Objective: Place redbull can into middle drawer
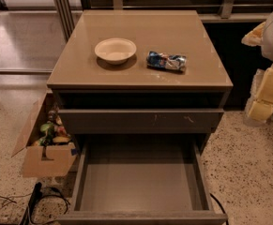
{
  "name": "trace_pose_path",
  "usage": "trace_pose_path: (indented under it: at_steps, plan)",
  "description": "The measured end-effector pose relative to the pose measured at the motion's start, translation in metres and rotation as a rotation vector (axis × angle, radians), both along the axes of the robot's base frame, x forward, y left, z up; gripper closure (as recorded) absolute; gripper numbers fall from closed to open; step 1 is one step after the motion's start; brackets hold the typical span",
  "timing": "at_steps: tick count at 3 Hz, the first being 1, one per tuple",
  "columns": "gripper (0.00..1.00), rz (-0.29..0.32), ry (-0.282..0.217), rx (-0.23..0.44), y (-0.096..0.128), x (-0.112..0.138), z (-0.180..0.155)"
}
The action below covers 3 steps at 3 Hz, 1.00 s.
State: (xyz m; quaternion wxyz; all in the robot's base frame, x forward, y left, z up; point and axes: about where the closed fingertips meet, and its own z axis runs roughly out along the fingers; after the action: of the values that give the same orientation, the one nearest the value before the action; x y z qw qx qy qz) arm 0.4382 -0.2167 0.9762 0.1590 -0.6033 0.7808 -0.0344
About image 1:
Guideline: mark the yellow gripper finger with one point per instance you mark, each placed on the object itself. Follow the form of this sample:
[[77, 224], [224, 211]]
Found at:
[[254, 37], [260, 103]]

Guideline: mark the cardboard box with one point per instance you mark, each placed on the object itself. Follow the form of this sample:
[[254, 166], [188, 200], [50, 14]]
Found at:
[[40, 161]]

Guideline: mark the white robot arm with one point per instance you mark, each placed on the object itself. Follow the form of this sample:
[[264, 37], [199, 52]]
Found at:
[[266, 47]]

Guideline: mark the crushed blue redbull can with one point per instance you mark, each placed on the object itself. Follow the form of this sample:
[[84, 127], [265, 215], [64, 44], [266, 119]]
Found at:
[[166, 61]]

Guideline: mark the grey top drawer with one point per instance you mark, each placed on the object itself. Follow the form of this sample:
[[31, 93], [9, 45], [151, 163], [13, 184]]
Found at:
[[159, 121]]

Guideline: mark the white paper bowl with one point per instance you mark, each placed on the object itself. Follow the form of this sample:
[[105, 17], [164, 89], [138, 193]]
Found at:
[[116, 50]]

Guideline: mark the black power strip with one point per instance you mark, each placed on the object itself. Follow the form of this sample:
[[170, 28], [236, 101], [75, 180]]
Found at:
[[35, 196]]

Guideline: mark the open grey middle drawer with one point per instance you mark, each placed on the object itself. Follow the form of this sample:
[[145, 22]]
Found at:
[[141, 180]]

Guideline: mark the toy objects in box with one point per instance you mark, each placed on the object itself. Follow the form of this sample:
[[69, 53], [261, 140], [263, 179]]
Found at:
[[53, 131]]

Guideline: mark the grey drawer cabinet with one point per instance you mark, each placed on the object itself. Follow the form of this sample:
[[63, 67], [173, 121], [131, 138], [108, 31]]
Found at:
[[82, 81]]

